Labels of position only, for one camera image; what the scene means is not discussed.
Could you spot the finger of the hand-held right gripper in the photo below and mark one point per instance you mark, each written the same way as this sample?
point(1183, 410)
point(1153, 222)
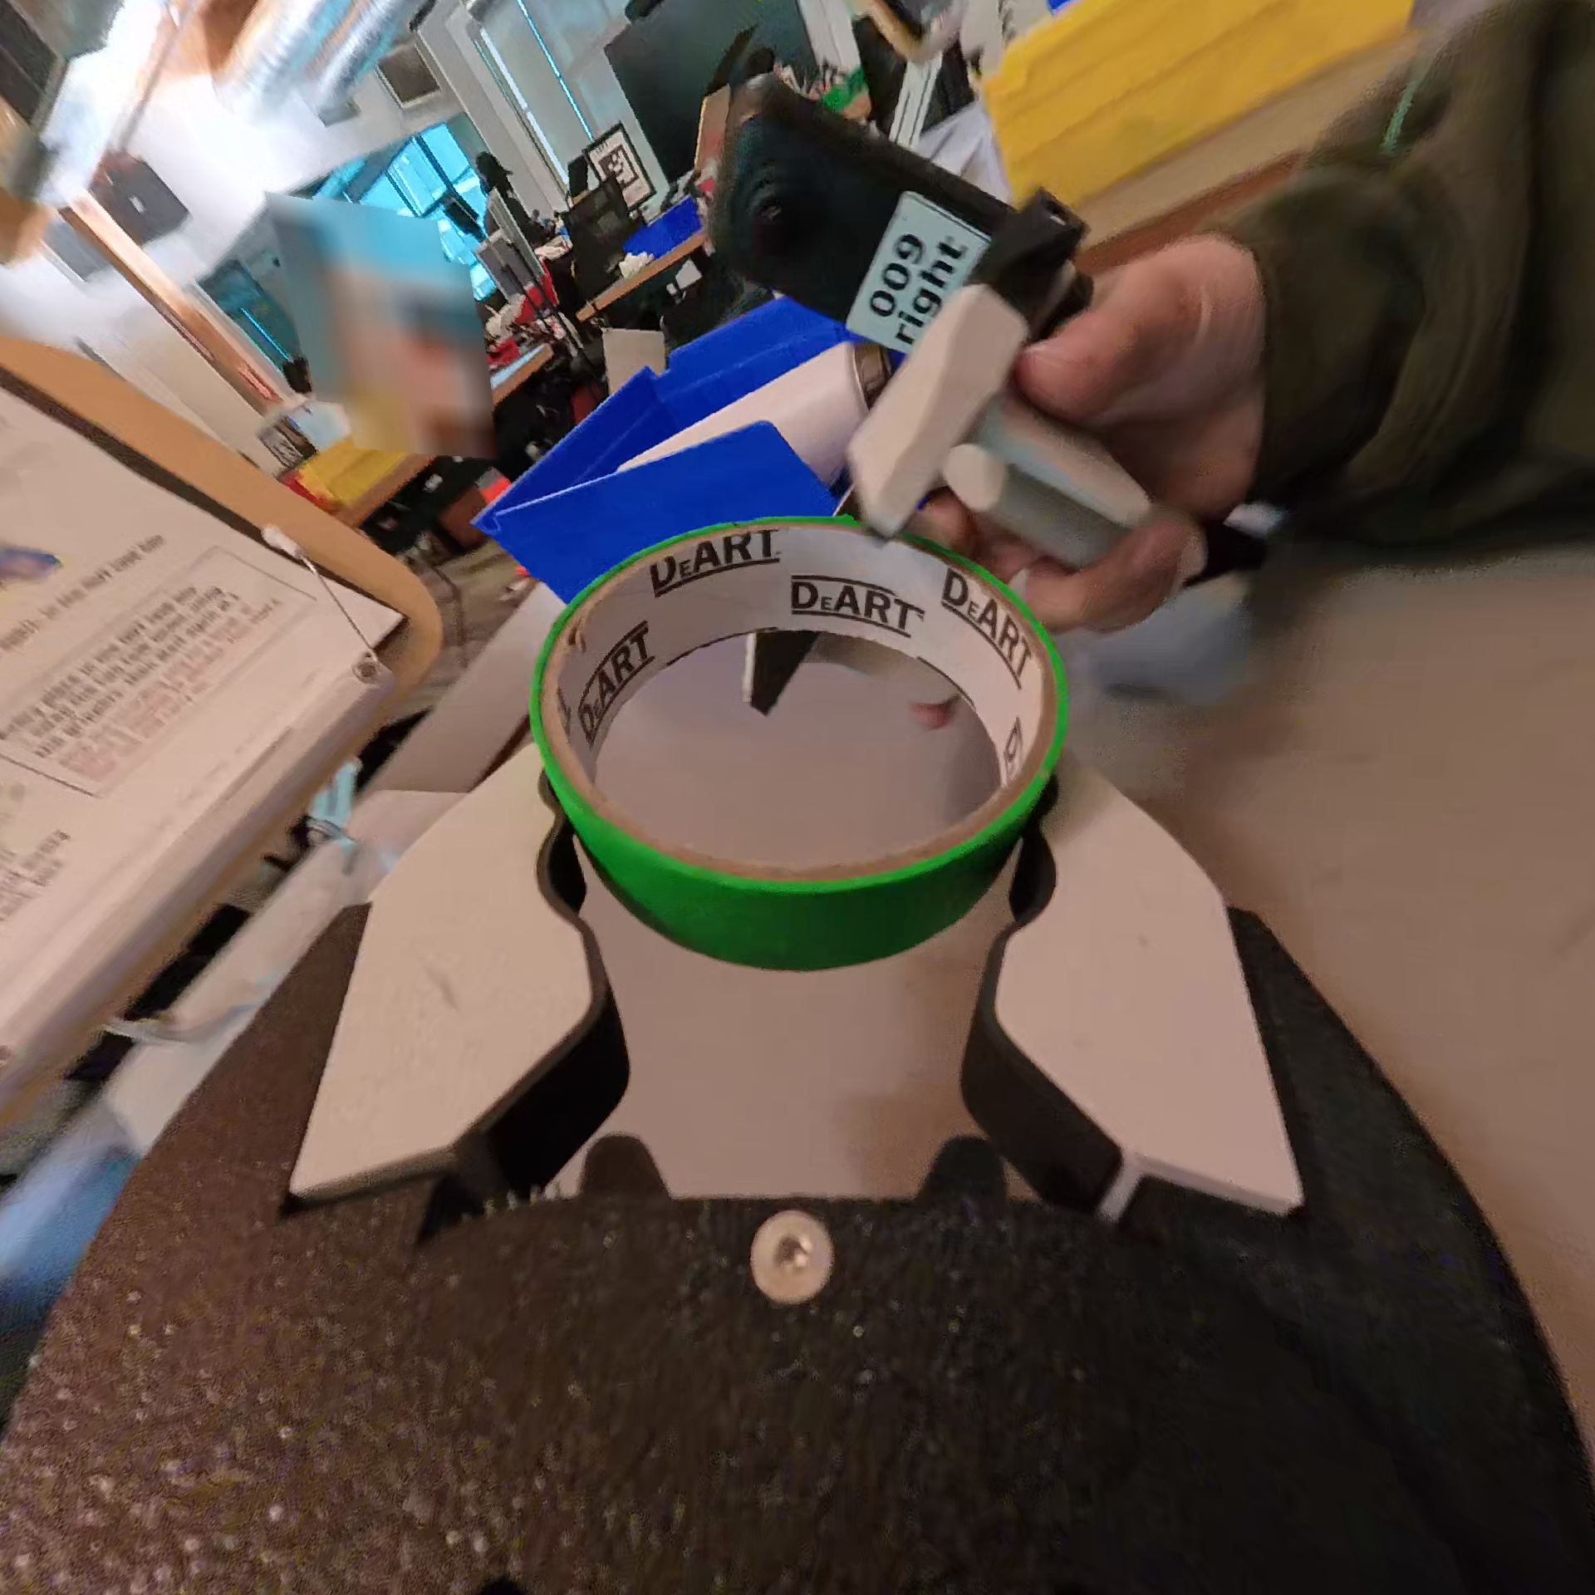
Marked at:
point(775, 666)
point(934, 410)

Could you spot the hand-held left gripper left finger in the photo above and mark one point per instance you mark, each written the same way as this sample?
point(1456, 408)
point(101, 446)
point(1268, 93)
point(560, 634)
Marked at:
point(461, 997)

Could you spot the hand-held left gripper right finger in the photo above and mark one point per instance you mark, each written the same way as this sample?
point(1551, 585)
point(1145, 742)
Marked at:
point(1147, 1021)

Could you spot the blue plastic bin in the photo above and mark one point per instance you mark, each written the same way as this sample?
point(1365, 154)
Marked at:
point(661, 522)

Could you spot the green masking tape roll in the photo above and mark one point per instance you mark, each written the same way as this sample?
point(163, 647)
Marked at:
point(798, 921)

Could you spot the person's right forearm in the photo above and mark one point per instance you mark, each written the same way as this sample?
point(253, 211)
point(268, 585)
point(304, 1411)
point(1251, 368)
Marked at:
point(1432, 311)

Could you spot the person's right hand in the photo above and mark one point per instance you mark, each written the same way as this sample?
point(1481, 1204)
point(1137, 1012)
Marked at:
point(1158, 374)

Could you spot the small blue bin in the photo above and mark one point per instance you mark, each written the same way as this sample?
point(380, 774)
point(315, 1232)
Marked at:
point(667, 230)

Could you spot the white paper roll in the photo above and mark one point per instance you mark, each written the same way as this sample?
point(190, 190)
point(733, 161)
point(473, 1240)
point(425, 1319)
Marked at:
point(773, 404)

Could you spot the large black screen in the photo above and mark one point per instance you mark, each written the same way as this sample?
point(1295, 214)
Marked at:
point(697, 49)

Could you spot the framed fiducial marker sign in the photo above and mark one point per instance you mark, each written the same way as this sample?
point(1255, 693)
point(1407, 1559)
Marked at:
point(621, 165)

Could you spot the wooden top work desk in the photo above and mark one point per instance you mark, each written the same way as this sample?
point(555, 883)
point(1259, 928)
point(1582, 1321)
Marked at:
point(623, 268)

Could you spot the instruction sheet on clipboard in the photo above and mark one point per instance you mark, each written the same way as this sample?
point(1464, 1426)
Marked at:
point(399, 585)

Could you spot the yellow plastic bin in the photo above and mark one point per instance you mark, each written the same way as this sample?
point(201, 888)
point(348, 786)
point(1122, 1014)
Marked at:
point(1183, 87)

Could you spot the printed instruction sheet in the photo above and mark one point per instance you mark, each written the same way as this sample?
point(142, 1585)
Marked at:
point(123, 647)

